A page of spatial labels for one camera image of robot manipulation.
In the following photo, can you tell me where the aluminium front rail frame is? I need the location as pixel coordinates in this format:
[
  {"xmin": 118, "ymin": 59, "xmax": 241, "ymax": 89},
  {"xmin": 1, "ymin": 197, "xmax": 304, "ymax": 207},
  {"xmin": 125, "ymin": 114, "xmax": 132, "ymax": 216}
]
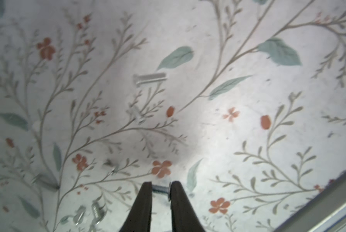
[{"xmin": 275, "ymin": 171, "xmax": 346, "ymax": 232}]

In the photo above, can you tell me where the silver screw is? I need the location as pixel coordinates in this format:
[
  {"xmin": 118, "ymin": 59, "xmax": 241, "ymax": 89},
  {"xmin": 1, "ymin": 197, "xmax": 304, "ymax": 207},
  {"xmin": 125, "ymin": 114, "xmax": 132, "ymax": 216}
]
[
  {"xmin": 92, "ymin": 201, "xmax": 105, "ymax": 225},
  {"xmin": 152, "ymin": 183, "xmax": 172, "ymax": 202},
  {"xmin": 73, "ymin": 206, "xmax": 86, "ymax": 226},
  {"xmin": 132, "ymin": 72, "xmax": 167, "ymax": 87}
]

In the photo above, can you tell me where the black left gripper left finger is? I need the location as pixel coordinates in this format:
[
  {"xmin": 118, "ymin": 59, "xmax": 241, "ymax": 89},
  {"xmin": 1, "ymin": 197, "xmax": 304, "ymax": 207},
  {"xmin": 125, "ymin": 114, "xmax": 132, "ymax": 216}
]
[{"xmin": 120, "ymin": 182, "xmax": 152, "ymax": 232}]

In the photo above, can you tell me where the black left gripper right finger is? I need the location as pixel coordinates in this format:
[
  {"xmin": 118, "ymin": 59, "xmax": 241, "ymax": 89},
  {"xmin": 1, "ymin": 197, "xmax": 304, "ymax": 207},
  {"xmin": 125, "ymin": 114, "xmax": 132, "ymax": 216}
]
[{"xmin": 170, "ymin": 181, "xmax": 205, "ymax": 232}]

